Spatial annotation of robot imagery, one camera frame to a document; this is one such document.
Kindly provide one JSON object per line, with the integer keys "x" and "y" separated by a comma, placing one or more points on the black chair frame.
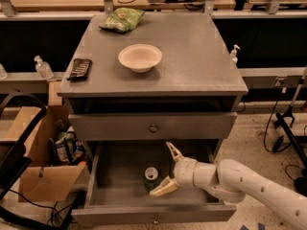
{"x": 12, "y": 153}

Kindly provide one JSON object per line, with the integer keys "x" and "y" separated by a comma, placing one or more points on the closed grey top drawer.
{"x": 152, "y": 127}

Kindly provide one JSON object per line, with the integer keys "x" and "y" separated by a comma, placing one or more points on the snack bags in box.
{"x": 67, "y": 148}

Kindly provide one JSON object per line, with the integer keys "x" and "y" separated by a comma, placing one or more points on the cardboard box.
{"x": 45, "y": 179}

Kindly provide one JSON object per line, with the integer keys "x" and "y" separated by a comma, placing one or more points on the green soda can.
{"x": 150, "y": 178}

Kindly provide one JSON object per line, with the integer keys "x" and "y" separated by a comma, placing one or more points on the grey drawer cabinet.
{"x": 170, "y": 78}

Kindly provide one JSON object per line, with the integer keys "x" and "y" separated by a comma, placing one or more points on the open grey middle drawer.
{"x": 118, "y": 193}

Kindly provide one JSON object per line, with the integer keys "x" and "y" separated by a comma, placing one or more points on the white bowl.
{"x": 140, "y": 58}

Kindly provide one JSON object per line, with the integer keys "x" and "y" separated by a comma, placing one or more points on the green chip bag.
{"x": 122, "y": 20}

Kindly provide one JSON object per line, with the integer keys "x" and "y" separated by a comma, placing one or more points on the white pump bottle right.
{"x": 234, "y": 52}

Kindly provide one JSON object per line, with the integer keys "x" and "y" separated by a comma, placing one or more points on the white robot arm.
{"x": 230, "y": 181}

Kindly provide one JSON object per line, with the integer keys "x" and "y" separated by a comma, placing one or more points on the clear sanitizer bottle left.
{"x": 43, "y": 68}

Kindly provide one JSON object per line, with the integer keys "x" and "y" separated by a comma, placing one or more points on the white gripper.
{"x": 184, "y": 172}

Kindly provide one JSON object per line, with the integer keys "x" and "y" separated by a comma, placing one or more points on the black stand with cables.
{"x": 285, "y": 121}

